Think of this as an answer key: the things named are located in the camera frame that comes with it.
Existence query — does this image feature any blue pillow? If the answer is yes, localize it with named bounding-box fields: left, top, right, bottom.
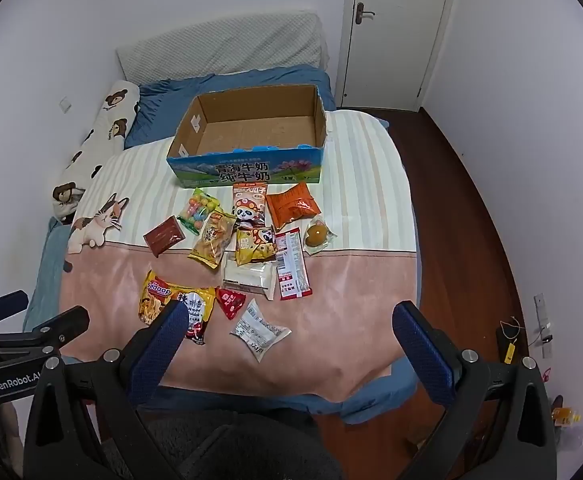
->
left=124, top=66, right=337, bottom=149

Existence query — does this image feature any printed cardboard box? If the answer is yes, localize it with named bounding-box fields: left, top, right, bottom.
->
left=166, top=84, right=328, bottom=190

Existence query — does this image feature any white bread packet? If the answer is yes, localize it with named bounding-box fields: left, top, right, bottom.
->
left=222, top=252, right=277, bottom=301

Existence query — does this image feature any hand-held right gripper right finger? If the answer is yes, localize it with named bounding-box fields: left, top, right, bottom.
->
left=392, top=301, right=557, bottom=480

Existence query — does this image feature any red noodle packet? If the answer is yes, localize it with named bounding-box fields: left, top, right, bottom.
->
left=172, top=286, right=217, bottom=346

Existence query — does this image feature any orange bottle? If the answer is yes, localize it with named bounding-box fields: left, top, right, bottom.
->
left=550, top=395, right=583, bottom=427

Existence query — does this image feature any red panda snack packet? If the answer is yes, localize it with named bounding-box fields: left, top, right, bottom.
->
left=232, top=182, right=268, bottom=229

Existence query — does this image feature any bear print bolster pillow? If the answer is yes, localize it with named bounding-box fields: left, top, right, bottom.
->
left=52, top=80, right=140, bottom=222

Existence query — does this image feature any red triangular snack packet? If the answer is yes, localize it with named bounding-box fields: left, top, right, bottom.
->
left=216, top=287, right=247, bottom=321

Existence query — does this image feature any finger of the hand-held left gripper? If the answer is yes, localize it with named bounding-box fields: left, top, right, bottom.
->
left=0, top=306, right=91, bottom=362
left=0, top=289, right=30, bottom=333

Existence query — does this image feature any green candy ball packet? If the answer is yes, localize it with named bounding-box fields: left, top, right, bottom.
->
left=178, top=187, right=222, bottom=237

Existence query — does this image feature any long red white packet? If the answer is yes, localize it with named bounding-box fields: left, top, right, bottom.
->
left=274, top=227, right=313, bottom=301

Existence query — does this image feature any yellow panda snack packet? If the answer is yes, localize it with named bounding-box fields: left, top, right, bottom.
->
left=235, top=226, right=278, bottom=267

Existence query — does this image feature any cat print blanket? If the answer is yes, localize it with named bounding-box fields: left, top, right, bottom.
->
left=59, top=109, right=421, bottom=404

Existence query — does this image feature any white door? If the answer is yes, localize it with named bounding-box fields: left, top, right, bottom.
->
left=338, top=0, right=461, bottom=112

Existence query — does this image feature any yellow cracker snack packet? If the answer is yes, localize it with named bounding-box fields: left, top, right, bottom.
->
left=188, top=210, right=237, bottom=269

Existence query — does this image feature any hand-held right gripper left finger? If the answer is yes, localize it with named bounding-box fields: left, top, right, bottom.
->
left=24, top=300, right=192, bottom=480

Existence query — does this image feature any grey pillow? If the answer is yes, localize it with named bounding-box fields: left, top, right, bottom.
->
left=116, top=10, right=330, bottom=86

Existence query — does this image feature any orange snack packet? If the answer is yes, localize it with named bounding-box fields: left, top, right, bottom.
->
left=266, top=182, right=321, bottom=229

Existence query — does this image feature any white wall outlet strip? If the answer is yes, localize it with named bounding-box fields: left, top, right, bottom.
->
left=533, top=293, right=555, bottom=359

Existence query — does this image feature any dark fleece clothing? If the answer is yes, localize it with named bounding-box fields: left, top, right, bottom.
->
left=94, top=404, right=343, bottom=480

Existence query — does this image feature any clear white snack packet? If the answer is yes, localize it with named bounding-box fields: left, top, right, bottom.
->
left=230, top=298, right=292, bottom=364

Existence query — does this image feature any dark red snack packet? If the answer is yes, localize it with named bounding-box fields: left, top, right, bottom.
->
left=143, top=216, right=185, bottom=258

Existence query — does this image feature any braised egg packet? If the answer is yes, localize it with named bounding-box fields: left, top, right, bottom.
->
left=304, top=215, right=335, bottom=256

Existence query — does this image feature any yellow noodle packet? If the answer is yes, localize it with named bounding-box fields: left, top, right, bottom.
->
left=139, top=270, right=188, bottom=332

